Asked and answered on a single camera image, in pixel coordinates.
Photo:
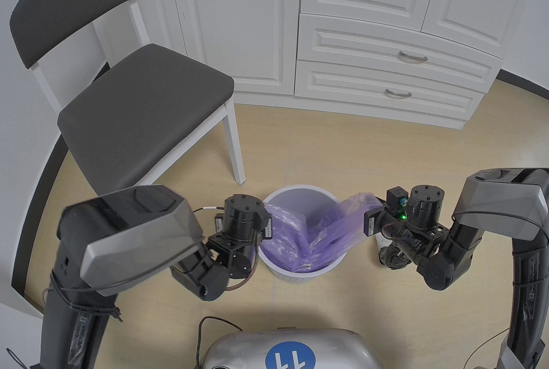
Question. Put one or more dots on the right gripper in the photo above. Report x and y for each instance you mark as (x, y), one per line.
(381, 221)

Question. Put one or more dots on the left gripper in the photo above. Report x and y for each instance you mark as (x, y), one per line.
(265, 230)

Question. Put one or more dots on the black plastic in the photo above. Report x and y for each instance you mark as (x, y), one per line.
(392, 258)

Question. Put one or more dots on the purple plastic bag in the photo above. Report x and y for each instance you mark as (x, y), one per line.
(300, 247)

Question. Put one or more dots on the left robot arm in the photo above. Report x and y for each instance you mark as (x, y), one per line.
(128, 230)

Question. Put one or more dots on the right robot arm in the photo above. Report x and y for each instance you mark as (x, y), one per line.
(502, 204)

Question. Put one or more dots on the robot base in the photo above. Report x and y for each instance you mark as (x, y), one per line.
(291, 348)

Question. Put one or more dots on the white trash bin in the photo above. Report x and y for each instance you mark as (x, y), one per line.
(300, 277)

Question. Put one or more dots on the white paper scrap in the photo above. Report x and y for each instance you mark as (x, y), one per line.
(381, 240)

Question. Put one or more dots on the grey and white chair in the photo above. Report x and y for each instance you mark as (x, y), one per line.
(146, 110)

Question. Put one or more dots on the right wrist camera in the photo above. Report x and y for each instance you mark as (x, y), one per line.
(396, 195)

